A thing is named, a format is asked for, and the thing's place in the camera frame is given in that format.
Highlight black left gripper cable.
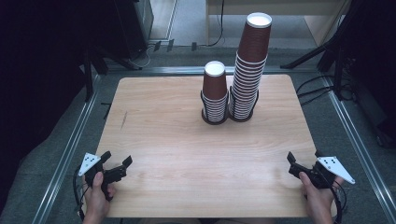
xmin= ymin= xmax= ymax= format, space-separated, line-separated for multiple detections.
xmin=72 ymin=166 xmax=92 ymax=222

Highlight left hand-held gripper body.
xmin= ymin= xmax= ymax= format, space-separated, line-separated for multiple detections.
xmin=78 ymin=152 xmax=128 ymax=202

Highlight person's left hand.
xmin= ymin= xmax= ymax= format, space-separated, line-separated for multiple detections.
xmin=81 ymin=171 xmax=117 ymax=224

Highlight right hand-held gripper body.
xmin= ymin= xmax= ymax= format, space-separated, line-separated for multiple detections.
xmin=288 ymin=156 xmax=356 ymax=189

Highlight short stack of brown paper cups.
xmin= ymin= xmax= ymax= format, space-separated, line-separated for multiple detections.
xmin=201 ymin=60 xmax=230 ymax=123

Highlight black tripod stand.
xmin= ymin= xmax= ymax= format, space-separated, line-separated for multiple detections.
xmin=279 ymin=0 xmax=365 ymax=74

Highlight tall stack of brown paper cups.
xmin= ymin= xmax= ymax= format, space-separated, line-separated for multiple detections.
xmin=229 ymin=12 xmax=273 ymax=120

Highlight black hanging cable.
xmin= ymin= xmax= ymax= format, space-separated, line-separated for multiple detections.
xmin=206 ymin=0 xmax=226 ymax=48

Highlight black wire cup holder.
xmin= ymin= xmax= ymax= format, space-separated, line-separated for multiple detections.
xmin=200 ymin=89 xmax=231 ymax=126
xmin=228 ymin=85 xmax=260 ymax=123

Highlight black metal stand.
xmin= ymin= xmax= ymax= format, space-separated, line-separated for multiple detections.
xmin=81 ymin=46 xmax=109 ymax=102

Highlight person's right hand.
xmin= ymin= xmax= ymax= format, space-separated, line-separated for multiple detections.
xmin=298 ymin=172 xmax=346 ymax=224

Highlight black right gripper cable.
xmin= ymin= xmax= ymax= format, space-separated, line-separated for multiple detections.
xmin=321 ymin=169 xmax=348 ymax=224

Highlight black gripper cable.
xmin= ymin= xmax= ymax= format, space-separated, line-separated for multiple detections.
xmin=72 ymin=166 xmax=92 ymax=222
xmin=321 ymin=169 xmax=348 ymax=224

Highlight black floor cables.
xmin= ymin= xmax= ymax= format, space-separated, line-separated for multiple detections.
xmin=295 ymin=74 xmax=356 ymax=106

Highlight metal floor rail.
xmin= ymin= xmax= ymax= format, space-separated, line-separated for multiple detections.
xmin=104 ymin=64 xmax=318 ymax=77
xmin=320 ymin=74 xmax=396 ymax=223
xmin=31 ymin=74 xmax=102 ymax=224

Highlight black cabinet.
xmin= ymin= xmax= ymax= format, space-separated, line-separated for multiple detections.
xmin=90 ymin=0 xmax=155 ymax=62

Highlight white floor cable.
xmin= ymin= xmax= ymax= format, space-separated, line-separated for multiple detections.
xmin=125 ymin=43 xmax=157 ymax=70

